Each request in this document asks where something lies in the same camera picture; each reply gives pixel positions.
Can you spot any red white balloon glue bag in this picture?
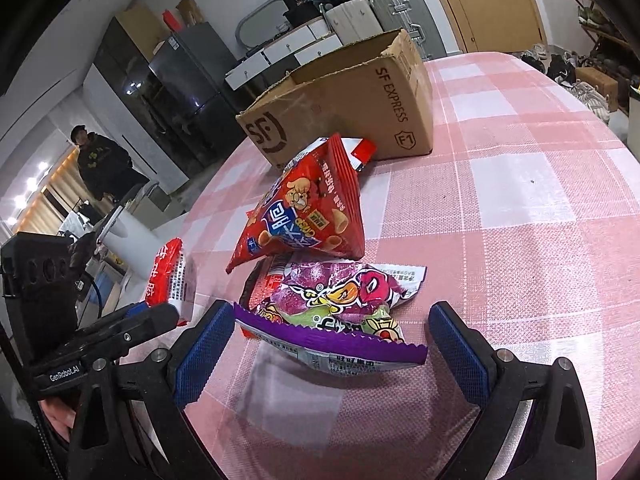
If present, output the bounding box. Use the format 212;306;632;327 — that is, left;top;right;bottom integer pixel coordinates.
144;237;195;326

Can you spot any red triangular chips bag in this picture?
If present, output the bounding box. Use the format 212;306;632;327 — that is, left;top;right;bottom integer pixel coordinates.
226;133;364;273

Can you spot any person in black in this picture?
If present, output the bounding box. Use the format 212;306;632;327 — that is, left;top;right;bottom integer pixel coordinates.
70;125;149;205

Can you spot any small cardboard box on floor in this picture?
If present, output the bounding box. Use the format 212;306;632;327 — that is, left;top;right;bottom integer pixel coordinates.
576;67;618;112

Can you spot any pink checked tablecloth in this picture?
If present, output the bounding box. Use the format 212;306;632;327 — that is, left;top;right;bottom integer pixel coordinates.
186;52;639;479

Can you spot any beige suitcase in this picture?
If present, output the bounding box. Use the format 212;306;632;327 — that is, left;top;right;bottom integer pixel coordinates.
326;0;383;44

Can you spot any purple candy bag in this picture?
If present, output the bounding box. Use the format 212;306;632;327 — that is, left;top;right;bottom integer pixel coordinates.
234;254;427;377

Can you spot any white drawer desk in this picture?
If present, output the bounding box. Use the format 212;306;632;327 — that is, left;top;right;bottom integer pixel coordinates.
224;18;343;96

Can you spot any left hand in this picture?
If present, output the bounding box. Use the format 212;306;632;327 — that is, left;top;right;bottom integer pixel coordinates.
39;398;76;442

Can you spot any wooden shoe rack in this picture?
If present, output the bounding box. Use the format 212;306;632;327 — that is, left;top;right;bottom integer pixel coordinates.
574;0;639;86

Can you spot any black refrigerator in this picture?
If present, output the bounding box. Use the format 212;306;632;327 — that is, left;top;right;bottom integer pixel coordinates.
150;22;248;158

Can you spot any wooden door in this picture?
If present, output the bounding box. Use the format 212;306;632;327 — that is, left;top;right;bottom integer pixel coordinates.
439;0;546;53

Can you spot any silver suitcase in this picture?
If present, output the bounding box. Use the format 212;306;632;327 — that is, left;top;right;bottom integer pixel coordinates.
370;0;447;61

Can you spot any SF cardboard box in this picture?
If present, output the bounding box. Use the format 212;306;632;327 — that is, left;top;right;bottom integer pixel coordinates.
236;29;434;168

